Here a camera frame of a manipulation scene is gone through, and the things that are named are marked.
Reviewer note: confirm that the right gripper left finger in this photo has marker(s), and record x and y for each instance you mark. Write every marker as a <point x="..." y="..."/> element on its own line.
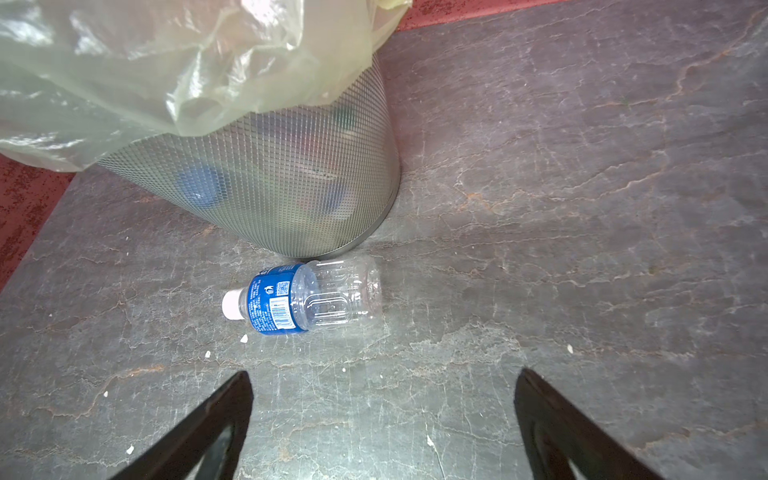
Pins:
<point x="208" y="442"/>

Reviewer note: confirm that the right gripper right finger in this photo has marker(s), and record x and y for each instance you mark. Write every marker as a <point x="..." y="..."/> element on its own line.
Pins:
<point x="559" y="438"/>

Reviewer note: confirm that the blue label bottle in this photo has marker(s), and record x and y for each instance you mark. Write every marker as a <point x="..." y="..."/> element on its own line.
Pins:
<point x="297" y="298"/>

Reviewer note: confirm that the grey mesh waste bin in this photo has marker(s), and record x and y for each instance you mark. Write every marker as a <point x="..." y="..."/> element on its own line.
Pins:
<point x="303" y="182"/>

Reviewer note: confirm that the clear plastic bin liner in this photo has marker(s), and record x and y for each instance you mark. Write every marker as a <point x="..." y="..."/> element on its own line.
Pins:
<point x="82" y="79"/>

